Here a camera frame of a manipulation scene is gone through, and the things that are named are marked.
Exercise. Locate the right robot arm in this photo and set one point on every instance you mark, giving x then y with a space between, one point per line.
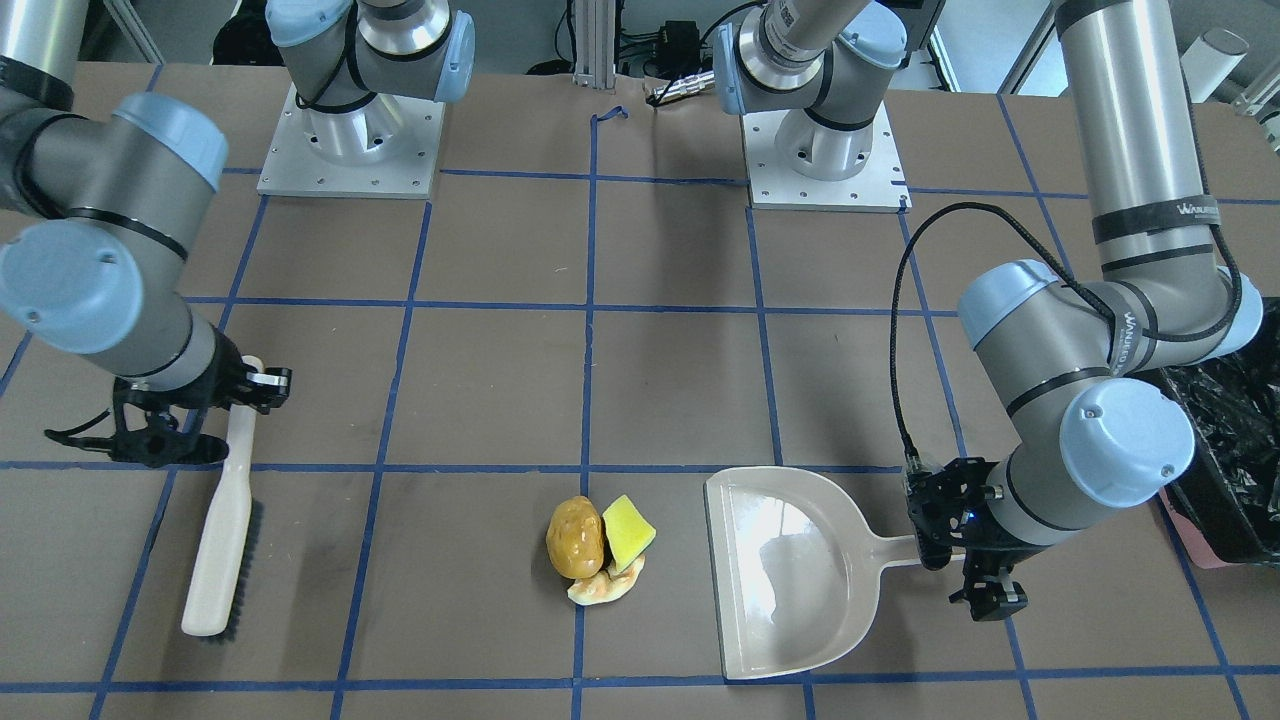
118 205

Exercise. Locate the white hand brush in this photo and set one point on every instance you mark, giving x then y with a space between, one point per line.
223 554

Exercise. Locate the aluminium frame post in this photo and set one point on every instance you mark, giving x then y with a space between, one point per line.
595 26

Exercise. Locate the white plastic dustpan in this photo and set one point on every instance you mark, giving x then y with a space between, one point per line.
797 569

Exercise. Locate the yellow green sponge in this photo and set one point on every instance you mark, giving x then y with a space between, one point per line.
627 533

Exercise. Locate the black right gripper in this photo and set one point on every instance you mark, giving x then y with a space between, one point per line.
222 374

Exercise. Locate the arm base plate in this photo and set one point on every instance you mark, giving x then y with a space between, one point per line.
795 164
387 149

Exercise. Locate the black lined trash bin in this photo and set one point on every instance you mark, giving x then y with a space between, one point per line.
1224 507

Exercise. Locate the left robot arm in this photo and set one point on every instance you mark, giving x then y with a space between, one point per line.
1065 356

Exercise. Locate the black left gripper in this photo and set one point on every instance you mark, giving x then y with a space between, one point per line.
993 591

